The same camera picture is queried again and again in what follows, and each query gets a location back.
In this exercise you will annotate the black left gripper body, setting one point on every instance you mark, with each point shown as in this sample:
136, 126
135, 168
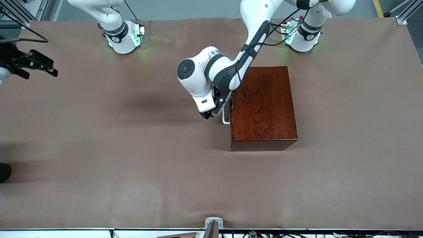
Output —
207, 114

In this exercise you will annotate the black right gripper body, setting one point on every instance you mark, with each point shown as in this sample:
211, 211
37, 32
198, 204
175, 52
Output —
10, 57

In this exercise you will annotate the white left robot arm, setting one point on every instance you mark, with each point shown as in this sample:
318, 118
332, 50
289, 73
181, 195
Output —
198, 86

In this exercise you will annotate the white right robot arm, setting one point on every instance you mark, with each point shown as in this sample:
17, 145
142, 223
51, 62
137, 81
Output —
122, 44

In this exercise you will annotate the dark wooden drawer cabinet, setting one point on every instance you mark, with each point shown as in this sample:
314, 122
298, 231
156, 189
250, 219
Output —
264, 109

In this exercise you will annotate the brown table cover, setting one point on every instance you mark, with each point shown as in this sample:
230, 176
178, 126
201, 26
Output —
165, 181

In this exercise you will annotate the black round object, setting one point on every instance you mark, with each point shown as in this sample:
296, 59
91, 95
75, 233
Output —
4, 172

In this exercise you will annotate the brown cardboard piece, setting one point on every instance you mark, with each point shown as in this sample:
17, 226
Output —
180, 235

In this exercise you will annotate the thin grey stand rod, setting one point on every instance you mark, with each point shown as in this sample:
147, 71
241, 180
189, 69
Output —
386, 14

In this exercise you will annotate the aluminium frame profile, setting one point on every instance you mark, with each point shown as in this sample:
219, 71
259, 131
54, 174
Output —
13, 11
408, 13

